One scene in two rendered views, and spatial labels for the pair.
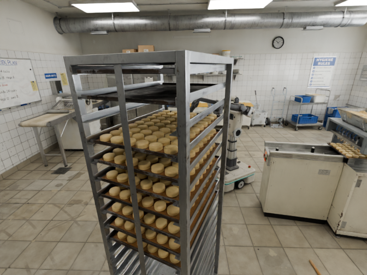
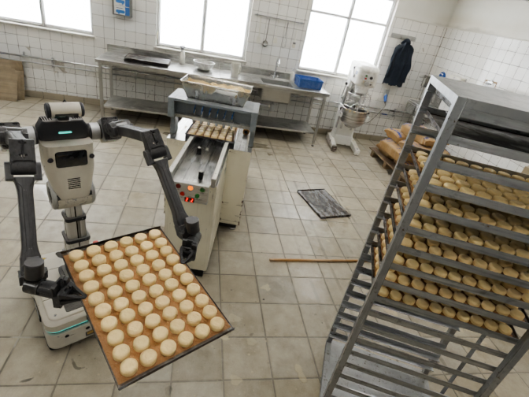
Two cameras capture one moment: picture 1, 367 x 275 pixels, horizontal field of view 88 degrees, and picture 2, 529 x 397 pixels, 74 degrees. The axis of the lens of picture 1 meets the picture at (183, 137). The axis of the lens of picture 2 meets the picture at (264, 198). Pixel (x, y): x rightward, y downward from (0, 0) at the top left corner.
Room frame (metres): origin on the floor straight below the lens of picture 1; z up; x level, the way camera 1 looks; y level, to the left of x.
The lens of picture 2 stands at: (2.12, 1.09, 1.96)
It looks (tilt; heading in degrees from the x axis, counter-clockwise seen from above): 29 degrees down; 254
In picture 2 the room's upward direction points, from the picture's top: 12 degrees clockwise
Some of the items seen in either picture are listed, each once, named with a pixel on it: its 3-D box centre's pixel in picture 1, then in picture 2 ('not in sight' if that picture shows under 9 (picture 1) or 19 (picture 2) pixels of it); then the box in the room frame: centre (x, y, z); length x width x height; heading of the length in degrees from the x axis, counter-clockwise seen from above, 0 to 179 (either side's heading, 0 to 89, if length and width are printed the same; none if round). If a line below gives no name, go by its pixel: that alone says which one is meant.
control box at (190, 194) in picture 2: (267, 156); (190, 192); (2.03, -0.99, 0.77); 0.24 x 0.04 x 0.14; 168
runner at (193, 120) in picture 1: (206, 110); (487, 147); (0.84, -0.10, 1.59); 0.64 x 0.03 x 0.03; 155
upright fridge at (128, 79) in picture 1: (138, 94); not in sight; (5.65, 1.30, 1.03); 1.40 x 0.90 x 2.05; 87
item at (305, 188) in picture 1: (295, 182); (197, 205); (1.95, -1.35, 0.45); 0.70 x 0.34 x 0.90; 78
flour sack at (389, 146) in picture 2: not in sight; (400, 150); (-1.23, -3.50, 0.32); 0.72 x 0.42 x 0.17; 92
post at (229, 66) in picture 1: (221, 190); (369, 239); (1.11, -0.26, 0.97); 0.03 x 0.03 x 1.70; 65
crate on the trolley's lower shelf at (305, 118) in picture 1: (304, 118); not in sight; (5.46, -3.60, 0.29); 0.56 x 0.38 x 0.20; 96
